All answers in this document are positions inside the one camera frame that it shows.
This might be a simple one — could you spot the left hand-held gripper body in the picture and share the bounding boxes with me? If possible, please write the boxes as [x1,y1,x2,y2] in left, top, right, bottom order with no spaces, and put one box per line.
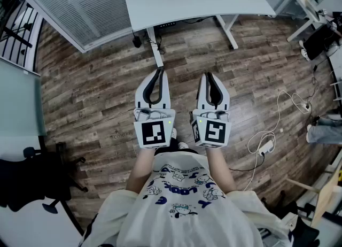
[133,107,176,150]

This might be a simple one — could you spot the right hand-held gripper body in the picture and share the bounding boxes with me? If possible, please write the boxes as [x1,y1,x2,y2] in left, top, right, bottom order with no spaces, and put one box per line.
[189,109,232,150]

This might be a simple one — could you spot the person's left forearm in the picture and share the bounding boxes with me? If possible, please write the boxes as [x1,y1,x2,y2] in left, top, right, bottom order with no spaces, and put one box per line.
[125,148,156,195]

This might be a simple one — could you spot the person's right forearm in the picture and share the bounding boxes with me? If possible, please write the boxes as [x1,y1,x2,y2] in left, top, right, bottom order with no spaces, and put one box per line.
[205,146,237,195]

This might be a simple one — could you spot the person's black trousers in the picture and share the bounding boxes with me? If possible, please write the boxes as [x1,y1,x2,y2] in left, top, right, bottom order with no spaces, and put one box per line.
[298,25,342,61]
[156,136,180,156]

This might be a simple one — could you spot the white desk leg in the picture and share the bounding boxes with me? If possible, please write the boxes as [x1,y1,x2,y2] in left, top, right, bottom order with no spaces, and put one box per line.
[215,14,239,50]
[146,26,165,68]

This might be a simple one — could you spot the white power strip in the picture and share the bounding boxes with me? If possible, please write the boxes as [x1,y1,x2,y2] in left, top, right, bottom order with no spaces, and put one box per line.
[257,140,275,156]

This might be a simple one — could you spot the black power adapter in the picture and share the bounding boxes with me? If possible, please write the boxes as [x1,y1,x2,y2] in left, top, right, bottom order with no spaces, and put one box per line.
[132,30,142,49]

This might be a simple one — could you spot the white printed t-shirt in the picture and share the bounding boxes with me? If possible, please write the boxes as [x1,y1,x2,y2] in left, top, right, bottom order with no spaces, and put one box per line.
[120,151,264,247]

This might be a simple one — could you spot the green glass panel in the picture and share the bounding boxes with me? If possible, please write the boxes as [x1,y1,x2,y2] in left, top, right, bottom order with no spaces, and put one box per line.
[0,57,48,137]

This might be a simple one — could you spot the white side table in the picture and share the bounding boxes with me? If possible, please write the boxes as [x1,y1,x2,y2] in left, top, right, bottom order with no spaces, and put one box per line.
[286,0,335,42]

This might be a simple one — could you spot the light wooden board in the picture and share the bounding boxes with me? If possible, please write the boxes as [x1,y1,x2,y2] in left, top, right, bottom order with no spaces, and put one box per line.
[286,160,342,228]

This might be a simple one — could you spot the black office chair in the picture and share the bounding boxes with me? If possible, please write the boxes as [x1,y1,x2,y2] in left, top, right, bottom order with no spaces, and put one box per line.
[0,141,89,213]

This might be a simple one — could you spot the black metal railing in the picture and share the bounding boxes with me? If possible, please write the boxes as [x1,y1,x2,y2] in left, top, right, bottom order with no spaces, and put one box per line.
[0,0,40,72]

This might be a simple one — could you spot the white cable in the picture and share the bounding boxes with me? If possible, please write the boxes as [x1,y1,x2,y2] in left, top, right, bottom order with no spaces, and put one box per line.
[242,89,310,192]

